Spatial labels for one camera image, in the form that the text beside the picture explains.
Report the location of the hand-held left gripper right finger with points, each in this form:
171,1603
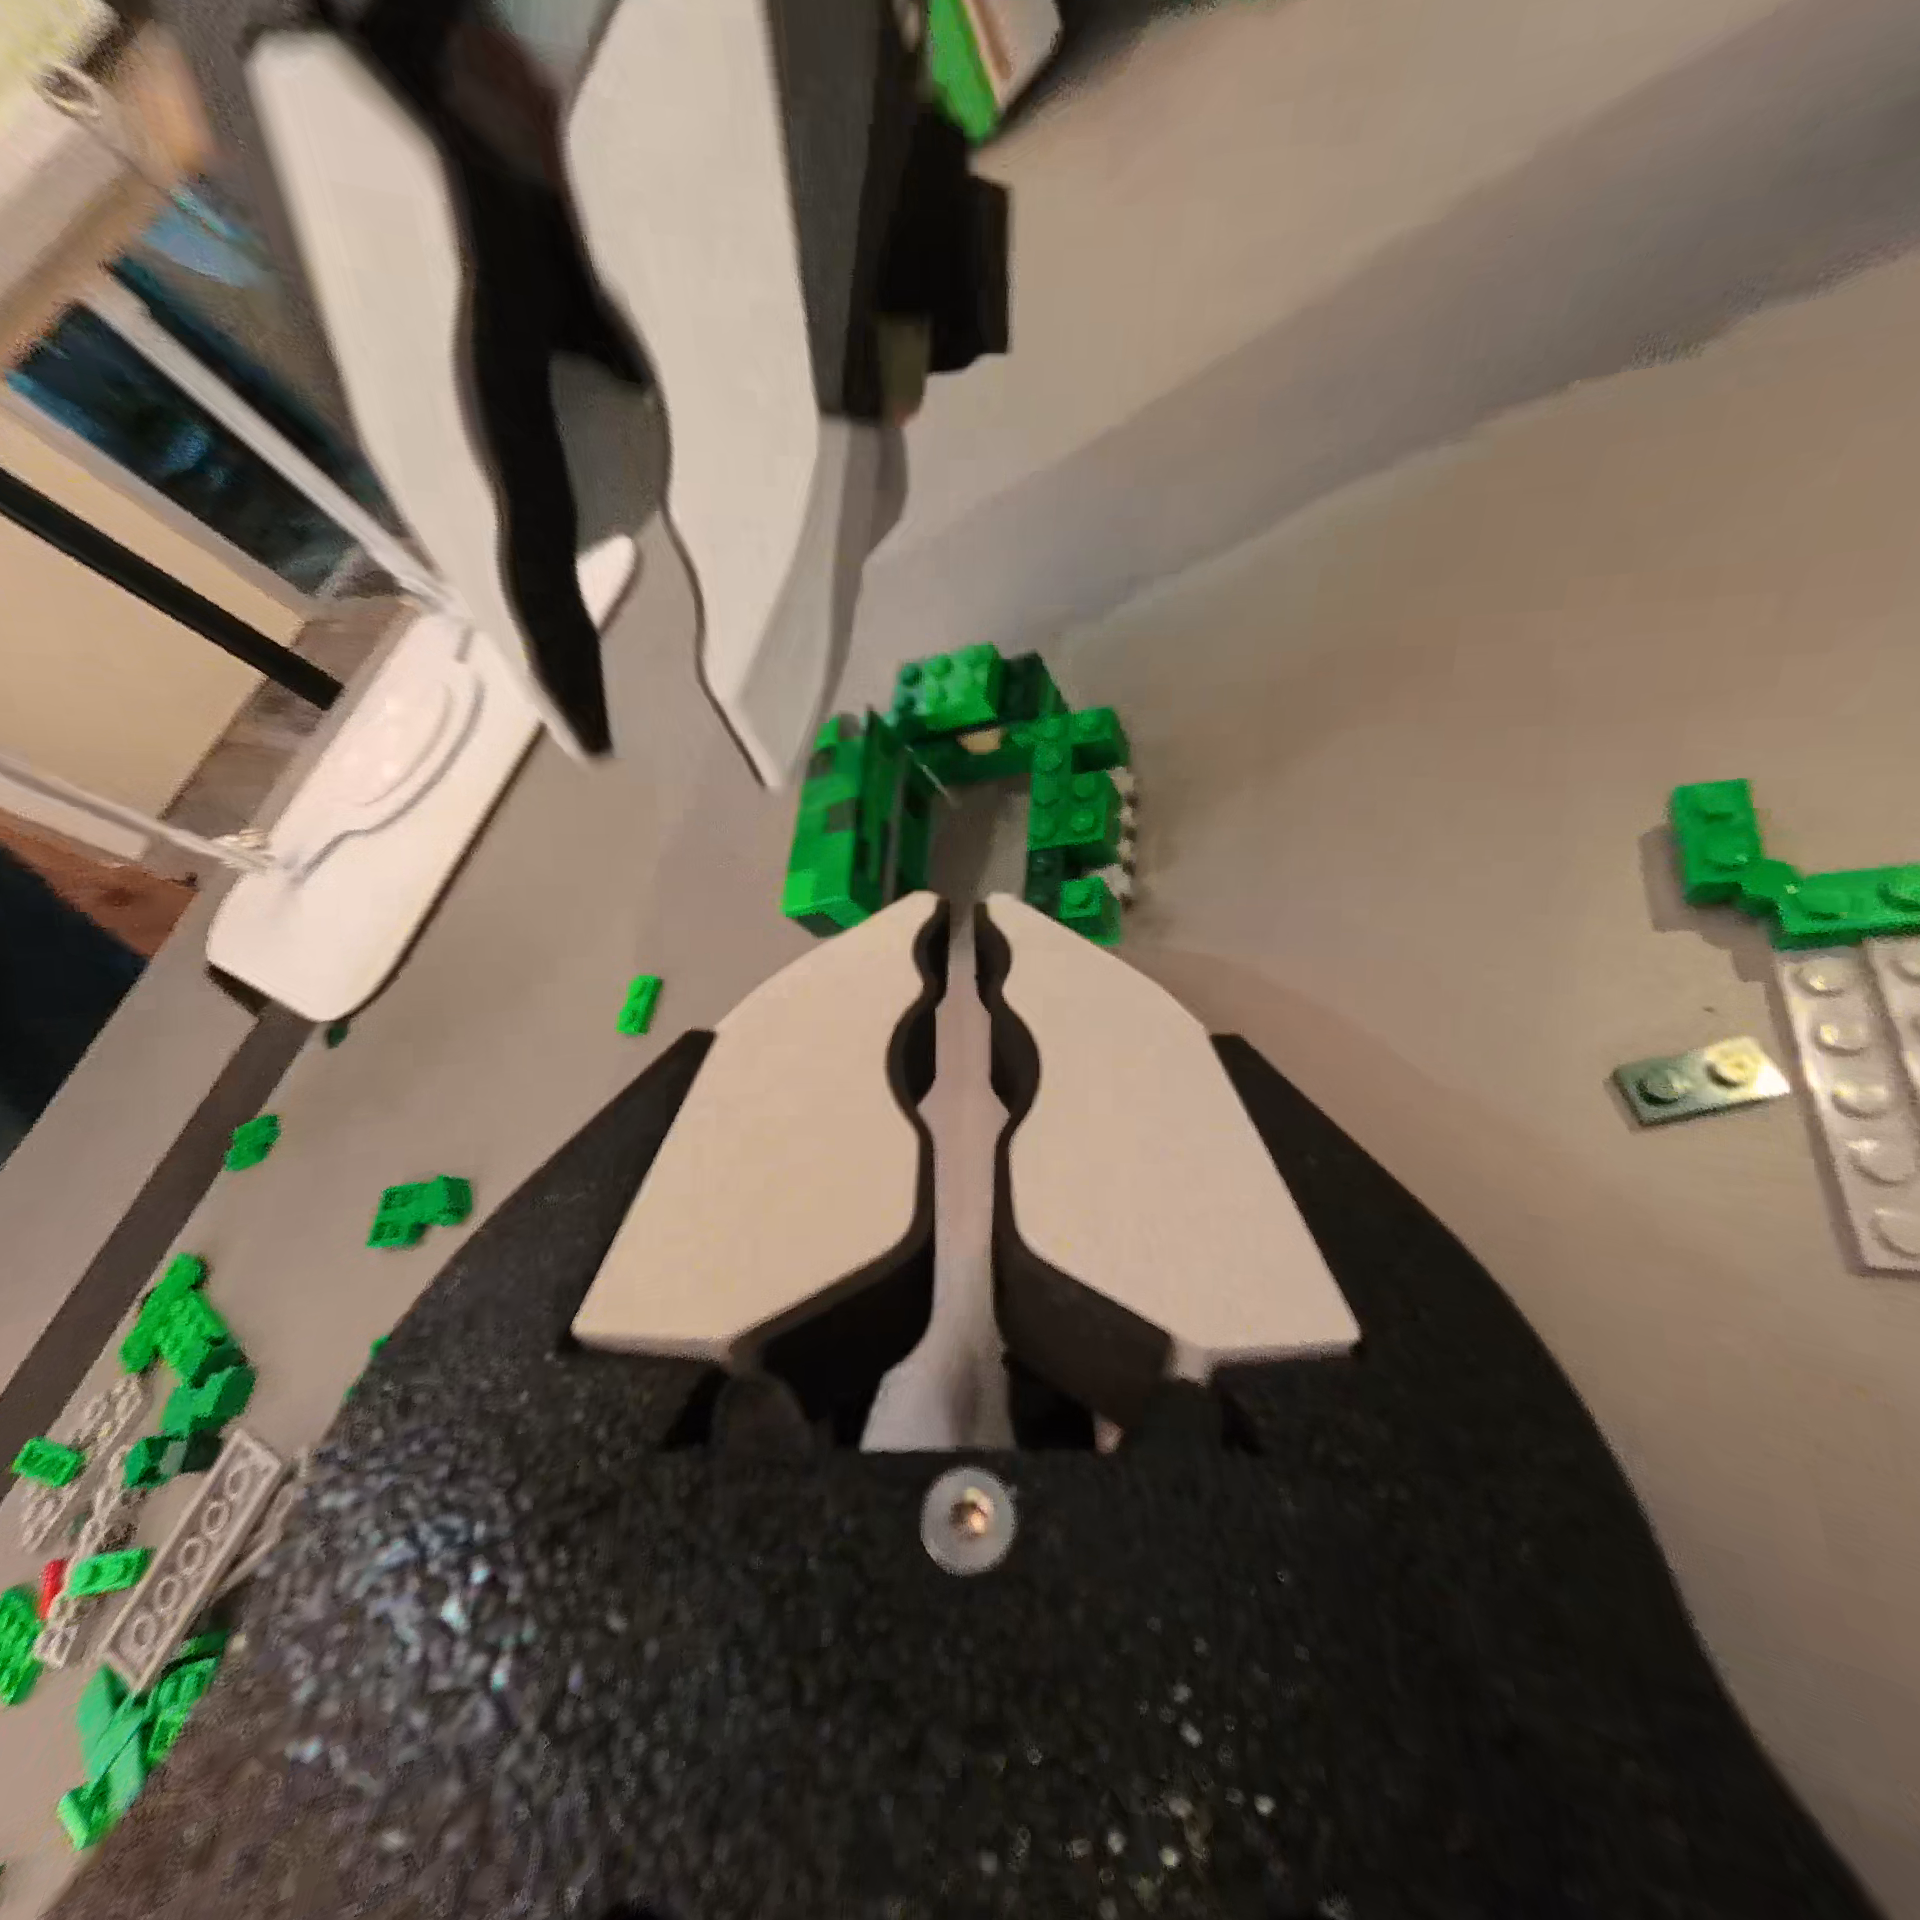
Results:
1187,1169

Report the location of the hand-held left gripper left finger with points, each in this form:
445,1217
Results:
750,1153

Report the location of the green brick u-shaped model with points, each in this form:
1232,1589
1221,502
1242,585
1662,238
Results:
1078,796

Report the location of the small grey two stud plate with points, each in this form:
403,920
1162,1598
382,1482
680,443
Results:
1704,1078

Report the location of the grey desk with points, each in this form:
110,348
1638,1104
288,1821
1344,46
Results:
1500,598

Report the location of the green toy brick box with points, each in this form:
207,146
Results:
960,78

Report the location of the grey plate with green bricks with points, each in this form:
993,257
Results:
1860,1112

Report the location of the scattered loose toy bricks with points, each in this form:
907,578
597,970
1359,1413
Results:
181,1351

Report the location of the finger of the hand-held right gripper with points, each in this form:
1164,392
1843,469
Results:
378,346
719,302

